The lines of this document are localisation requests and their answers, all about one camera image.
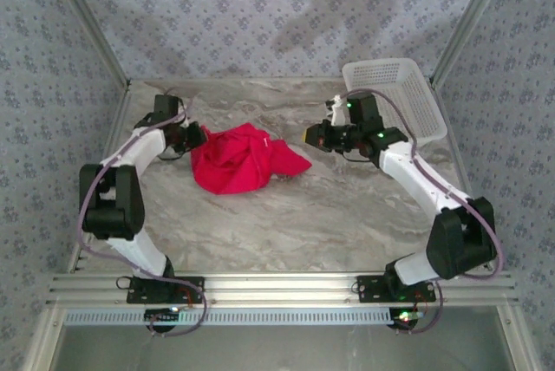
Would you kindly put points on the red t-shirt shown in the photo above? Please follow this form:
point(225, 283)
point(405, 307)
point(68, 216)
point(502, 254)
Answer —
point(234, 163)

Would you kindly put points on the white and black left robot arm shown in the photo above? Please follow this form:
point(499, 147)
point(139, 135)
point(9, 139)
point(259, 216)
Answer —
point(134, 145)

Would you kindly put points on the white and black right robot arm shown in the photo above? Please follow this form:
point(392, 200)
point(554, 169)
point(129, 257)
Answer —
point(416, 176)

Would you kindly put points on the white perforated plastic basket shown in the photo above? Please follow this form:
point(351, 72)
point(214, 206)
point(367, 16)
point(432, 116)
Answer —
point(416, 98)

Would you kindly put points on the small black controller board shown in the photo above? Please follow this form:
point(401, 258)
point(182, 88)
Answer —
point(162, 318)
point(407, 322)

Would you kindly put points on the grey metal lower panel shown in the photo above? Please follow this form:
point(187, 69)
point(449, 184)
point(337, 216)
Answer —
point(282, 349)

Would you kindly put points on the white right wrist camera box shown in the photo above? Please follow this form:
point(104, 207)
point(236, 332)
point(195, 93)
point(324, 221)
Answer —
point(337, 115)

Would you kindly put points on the aluminium frame post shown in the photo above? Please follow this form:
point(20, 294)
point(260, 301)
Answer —
point(467, 20)
point(93, 24)

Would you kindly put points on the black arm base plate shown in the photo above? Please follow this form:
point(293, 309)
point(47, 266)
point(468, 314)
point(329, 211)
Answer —
point(139, 295)
point(373, 290)

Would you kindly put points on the aluminium frame leg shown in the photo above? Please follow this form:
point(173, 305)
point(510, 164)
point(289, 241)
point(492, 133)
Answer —
point(518, 340)
point(41, 340)

